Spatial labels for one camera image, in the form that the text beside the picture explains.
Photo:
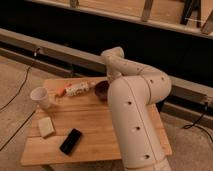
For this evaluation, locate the dark purple ceramic bowl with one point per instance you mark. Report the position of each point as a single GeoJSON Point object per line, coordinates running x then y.
{"type": "Point", "coordinates": [101, 90]}

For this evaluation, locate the white plastic bottle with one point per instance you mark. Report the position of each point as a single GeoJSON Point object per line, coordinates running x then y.
{"type": "Point", "coordinates": [79, 88]}

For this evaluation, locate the black smartphone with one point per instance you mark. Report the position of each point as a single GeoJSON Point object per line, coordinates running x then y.
{"type": "Point", "coordinates": [71, 141]}

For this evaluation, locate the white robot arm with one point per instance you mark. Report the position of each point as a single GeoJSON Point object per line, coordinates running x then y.
{"type": "Point", "coordinates": [134, 86]}

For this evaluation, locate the wooden table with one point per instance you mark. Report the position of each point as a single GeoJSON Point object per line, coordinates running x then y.
{"type": "Point", "coordinates": [92, 117]}

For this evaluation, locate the beige sponge block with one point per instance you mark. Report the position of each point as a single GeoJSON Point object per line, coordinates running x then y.
{"type": "Point", "coordinates": [45, 127]}

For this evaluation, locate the orange handled tool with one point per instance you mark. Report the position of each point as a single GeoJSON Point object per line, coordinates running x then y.
{"type": "Point", "coordinates": [60, 92]}

